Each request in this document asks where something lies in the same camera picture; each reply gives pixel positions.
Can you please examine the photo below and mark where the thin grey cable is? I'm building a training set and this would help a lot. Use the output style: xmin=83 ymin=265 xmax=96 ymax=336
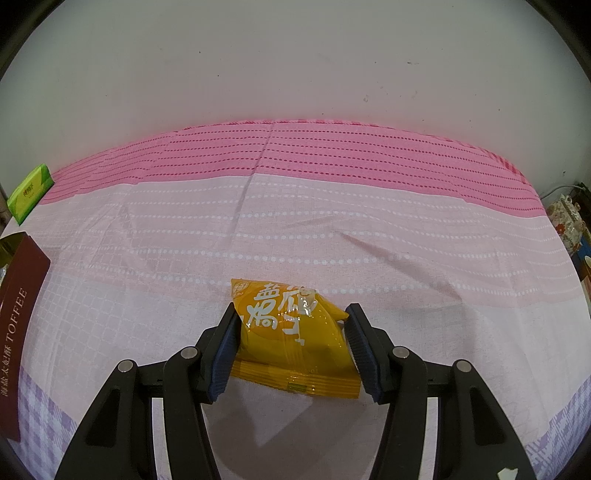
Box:
xmin=541 ymin=183 xmax=583 ymax=200

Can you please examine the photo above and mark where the green tissue pack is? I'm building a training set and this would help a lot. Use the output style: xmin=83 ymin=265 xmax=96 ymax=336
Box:
xmin=7 ymin=164 xmax=56 ymax=226

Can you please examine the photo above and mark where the yellow snack packet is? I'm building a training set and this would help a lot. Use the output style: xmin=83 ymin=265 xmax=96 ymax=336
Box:
xmin=229 ymin=278 xmax=362 ymax=398

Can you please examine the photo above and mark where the maroon and gold tin box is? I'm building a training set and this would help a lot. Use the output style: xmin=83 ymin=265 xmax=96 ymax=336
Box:
xmin=0 ymin=232 xmax=51 ymax=441

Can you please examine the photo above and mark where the floral teapot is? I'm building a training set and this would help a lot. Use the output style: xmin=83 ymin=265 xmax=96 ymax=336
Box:
xmin=546 ymin=194 xmax=588 ymax=257

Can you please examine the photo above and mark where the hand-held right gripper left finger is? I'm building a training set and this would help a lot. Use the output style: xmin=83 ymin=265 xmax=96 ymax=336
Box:
xmin=55 ymin=302 xmax=241 ymax=480

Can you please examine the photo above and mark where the pink and purple checked bedsheet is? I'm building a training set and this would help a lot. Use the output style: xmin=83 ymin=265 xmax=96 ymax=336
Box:
xmin=0 ymin=117 xmax=591 ymax=480

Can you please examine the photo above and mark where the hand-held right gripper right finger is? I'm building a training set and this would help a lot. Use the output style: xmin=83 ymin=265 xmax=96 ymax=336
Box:
xmin=345 ymin=303 xmax=539 ymax=480

